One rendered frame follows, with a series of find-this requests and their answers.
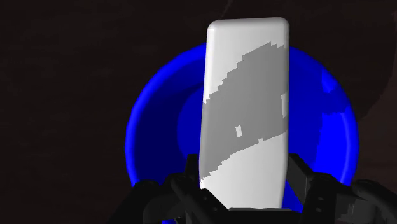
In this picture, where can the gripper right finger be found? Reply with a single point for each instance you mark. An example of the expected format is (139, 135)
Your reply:
(322, 198)

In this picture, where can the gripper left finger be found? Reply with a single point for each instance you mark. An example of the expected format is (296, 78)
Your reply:
(183, 195)

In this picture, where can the white rectangular slab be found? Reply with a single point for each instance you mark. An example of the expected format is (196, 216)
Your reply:
(245, 102)

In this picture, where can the blue bowl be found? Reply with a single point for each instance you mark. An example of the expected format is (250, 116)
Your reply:
(161, 124)

